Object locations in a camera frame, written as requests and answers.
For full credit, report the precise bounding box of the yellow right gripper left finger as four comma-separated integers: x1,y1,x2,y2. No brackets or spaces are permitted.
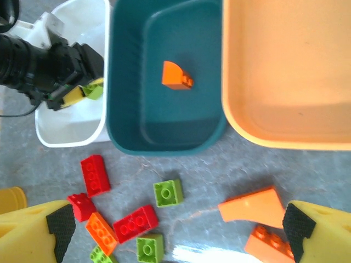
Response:
0,199,77,263

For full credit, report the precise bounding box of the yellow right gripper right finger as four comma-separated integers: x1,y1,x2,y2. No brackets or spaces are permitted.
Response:
282,199,351,263

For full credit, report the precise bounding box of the small red curved lego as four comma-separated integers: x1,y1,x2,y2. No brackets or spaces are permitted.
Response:
67,193,97,222

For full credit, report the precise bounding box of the orange sloped lego brick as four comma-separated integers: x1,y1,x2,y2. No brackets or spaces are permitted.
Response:
244,224,296,263

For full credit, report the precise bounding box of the orange rectangular lego brick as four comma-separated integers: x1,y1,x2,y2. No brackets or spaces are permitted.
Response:
85,212,118,255

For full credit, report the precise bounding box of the large orange curved lego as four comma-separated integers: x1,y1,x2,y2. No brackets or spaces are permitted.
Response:
218,187,286,230

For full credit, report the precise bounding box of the red rectangular lego brick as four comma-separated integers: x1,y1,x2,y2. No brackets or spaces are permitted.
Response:
81,155,111,198
112,204,160,244

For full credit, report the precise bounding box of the green square lego brick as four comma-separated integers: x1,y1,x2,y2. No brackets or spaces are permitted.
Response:
152,179,184,208
136,233,165,263

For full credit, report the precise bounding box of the white plastic container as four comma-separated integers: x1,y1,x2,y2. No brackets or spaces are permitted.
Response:
35,0,110,148

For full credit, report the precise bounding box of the yellow pencil cup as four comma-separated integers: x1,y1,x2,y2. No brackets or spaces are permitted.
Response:
0,187,28,215

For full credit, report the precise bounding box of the orange quarter-round lego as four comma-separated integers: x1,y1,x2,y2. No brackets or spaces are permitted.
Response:
161,60,195,90

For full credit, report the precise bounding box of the teal plastic container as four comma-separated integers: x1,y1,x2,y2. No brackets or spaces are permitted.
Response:
105,0,228,157

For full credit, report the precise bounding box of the peach plastic container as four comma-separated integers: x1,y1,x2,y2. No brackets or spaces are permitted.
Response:
221,0,351,151

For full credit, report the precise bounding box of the thin black cable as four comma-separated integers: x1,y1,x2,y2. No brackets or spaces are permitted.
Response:
0,105,39,118

